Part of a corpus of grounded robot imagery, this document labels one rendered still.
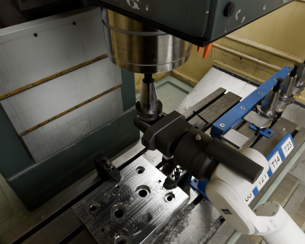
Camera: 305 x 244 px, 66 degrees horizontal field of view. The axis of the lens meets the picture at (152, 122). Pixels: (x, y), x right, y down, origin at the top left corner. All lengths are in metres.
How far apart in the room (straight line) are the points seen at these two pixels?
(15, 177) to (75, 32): 0.62
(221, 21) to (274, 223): 0.36
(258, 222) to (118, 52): 0.37
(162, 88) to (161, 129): 1.41
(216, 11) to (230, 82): 1.41
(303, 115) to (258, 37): 0.49
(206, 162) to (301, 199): 0.86
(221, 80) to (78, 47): 1.01
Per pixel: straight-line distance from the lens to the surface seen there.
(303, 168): 1.38
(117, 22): 0.38
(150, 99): 0.51
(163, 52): 0.39
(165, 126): 0.52
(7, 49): 0.80
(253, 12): 0.27
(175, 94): 1.85
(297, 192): 1.29
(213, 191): 0.44
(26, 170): 1.11
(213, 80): 1.63
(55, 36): 0.84
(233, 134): 0.68
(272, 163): 1.03
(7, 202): 1.43
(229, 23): 0.23
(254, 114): 0.76
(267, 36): 1.47
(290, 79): 0.83
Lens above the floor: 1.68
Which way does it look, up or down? 43 degrees down
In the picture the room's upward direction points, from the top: straight up
